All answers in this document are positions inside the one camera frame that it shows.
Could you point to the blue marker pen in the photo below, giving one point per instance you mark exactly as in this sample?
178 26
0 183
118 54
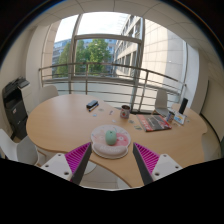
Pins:
94 107

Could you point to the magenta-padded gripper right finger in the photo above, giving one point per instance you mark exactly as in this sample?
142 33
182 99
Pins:
165 166

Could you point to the round pink printed mouse pad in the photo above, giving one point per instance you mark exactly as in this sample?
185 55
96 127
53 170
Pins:
100 148

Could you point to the white plastic chair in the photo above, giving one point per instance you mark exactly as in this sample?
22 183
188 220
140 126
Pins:
20 148
46 93
161 99

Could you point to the red and black magazine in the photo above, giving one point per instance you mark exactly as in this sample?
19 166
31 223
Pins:
153 122

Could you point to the pale green sticker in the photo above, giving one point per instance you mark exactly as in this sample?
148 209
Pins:
131 121

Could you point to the metal balcony railing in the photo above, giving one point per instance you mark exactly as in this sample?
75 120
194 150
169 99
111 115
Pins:
110 64

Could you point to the mint green computer mouse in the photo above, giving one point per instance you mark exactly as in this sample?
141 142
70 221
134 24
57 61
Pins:
111 138

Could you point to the black whiteboard eraser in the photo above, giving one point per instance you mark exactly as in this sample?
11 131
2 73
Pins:
92 104

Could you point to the black office printer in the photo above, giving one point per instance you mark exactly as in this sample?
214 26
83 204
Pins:
15 106

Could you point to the small blue white container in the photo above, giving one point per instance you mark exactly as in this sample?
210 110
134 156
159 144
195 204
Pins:
170 116

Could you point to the blue yellow sticker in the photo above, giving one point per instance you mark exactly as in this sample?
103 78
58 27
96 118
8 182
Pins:
138 127

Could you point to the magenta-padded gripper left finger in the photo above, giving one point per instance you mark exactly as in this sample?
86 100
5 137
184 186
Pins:
57 166

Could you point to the small printed card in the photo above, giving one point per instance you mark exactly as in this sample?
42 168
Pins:
180 118

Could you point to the small blue white sticker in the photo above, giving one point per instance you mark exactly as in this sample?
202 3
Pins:
95 115

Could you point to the round pale sticker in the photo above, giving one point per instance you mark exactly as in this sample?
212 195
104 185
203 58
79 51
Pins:
101 109

